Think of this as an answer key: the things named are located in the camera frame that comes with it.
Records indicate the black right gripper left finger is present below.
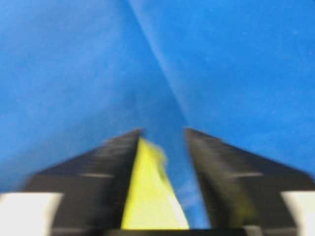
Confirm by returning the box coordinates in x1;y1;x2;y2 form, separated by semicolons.
21;129;142;236

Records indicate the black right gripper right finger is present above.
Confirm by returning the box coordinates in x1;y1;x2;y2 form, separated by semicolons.
185;128;315;236

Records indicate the yellow-green microfiber towel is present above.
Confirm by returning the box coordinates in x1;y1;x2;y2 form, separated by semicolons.
121;138;189;230

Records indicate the blue table cloth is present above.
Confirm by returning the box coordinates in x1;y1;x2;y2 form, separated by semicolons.
0;0;315;229

